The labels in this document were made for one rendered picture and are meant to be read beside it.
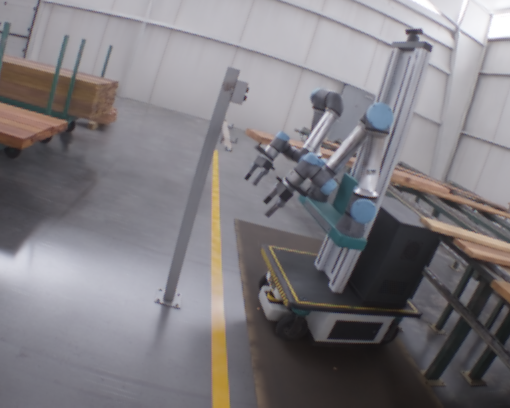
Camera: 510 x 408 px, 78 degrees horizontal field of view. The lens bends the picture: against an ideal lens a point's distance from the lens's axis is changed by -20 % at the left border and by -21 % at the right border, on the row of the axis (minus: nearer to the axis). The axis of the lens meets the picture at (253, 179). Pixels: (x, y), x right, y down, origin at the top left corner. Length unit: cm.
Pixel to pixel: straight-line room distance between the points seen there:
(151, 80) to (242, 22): 284
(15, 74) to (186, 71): 632
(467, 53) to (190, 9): 839
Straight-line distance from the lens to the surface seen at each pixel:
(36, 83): 454
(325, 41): 1059
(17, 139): 285
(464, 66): 1253
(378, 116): 165
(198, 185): 190
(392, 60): 227
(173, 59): 1023
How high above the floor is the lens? 126
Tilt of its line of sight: 14 degrees down
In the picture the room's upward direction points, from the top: 18 degrees clockwise
